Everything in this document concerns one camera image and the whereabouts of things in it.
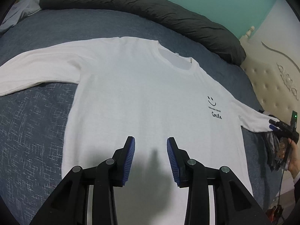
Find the grey folded clothes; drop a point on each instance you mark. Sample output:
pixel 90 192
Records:
pixel 274 150

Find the dark grey rolled duvet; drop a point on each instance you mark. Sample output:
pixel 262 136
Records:
pixel 140 7

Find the white long-sleeve shirt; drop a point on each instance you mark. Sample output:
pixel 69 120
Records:
pixel 140 98

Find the cream tufted headboard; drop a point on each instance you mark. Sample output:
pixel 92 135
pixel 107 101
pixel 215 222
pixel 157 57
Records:
pixel 271 79

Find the light grey sheet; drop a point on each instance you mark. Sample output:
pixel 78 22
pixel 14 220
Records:
pixel 18 11

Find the person's right forearm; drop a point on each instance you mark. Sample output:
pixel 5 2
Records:
pixel 296 187

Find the person's right hand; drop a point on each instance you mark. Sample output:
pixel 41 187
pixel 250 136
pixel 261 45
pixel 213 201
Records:
pixel 294 159

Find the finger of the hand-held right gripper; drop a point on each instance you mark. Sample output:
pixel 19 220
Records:
pixel 274 121
pixel 273 128

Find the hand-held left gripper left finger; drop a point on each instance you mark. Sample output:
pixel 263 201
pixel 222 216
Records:
pixel 129 161

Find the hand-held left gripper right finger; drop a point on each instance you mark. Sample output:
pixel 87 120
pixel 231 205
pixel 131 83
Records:
pixel 173 161

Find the bed with blue patterned sheet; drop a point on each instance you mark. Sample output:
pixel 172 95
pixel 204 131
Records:
pixel 30 126

